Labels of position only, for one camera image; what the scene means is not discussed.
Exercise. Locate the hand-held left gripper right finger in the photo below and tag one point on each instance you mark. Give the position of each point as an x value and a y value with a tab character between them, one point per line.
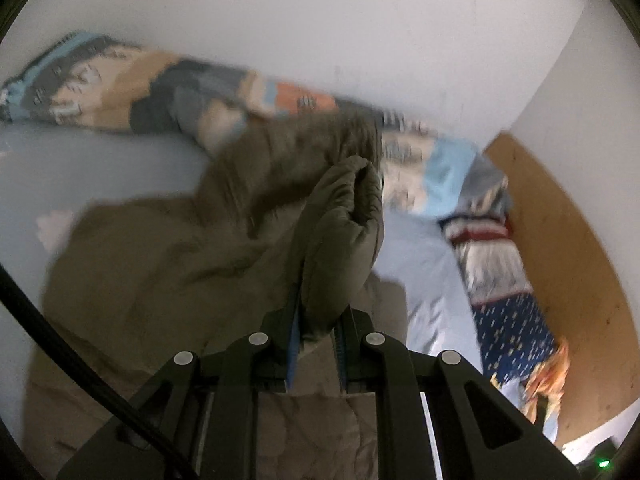
342	360

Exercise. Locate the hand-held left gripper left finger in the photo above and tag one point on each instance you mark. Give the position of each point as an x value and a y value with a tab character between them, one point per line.
293	355

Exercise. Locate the olive quilted blanket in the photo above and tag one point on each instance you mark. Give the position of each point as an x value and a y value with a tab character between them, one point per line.
150	270

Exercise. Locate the navy dotted pillow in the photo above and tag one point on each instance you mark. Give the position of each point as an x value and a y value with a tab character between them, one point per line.
510	335

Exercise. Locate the orange patterned cloth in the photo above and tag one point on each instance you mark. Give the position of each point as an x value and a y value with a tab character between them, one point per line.
547	380

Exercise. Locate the dark device with green light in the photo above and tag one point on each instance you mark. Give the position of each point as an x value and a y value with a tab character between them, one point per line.
597	457

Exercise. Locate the cartoon printed quilt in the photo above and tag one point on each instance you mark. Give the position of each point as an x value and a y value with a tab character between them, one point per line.
100	85

